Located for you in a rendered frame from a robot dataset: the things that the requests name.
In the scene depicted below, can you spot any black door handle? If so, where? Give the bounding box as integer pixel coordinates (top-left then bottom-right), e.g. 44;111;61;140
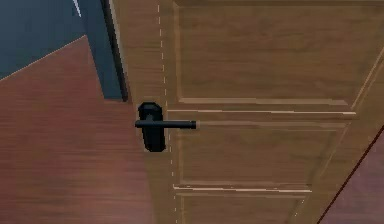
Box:
134;101;198;153

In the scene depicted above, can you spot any brown wooden room door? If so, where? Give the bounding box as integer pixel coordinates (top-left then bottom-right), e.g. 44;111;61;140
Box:
107;0;384;224

